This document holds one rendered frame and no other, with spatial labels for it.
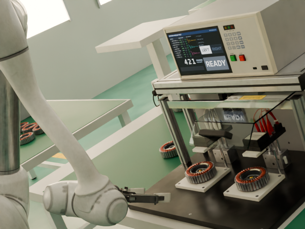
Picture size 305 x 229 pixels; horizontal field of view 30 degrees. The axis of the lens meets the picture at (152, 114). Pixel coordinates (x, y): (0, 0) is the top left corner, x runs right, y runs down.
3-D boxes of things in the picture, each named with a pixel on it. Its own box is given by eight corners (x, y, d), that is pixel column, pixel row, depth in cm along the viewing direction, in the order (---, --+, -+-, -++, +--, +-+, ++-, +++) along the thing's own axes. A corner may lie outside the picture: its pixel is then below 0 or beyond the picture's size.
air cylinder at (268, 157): (283, 169, 193) (279, 155, 192) (266, 167, 199) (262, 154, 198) (292, 162, 196) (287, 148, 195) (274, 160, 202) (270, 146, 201)
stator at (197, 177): (203, 186, 200) (200, 176, 199) (181, 182, 209) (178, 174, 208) (223, 170, 207) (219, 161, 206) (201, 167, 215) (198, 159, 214)
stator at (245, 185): (258, 193, 182) (254, 183, 181) (230, 191, 190) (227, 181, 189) (276, 176, 189) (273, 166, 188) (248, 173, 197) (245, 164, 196)
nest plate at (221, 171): (204, 192, 198) (203, 189, 198) (175, 187, 210) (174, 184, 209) (231, 171, 207) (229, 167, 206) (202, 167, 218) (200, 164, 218)
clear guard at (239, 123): (247, 151, 160) (241, 131, 158) (189, 146, 178) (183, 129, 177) (309, 100, 178) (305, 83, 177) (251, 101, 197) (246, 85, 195)
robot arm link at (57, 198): (79, 211, 181) (102, 219, 171) (35, 213, 171) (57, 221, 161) (82, 177, 181) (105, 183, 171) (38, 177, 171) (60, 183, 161)
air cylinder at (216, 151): (230, 164, 212) (226, 151, 211) (216, 162, 218) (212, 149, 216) (239, 157, 215) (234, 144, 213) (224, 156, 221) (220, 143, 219)
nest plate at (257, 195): (258, 201, 180) (257, 198, 179) (223, 196, 191) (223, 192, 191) (285, 177, 188) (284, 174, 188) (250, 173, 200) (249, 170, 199)
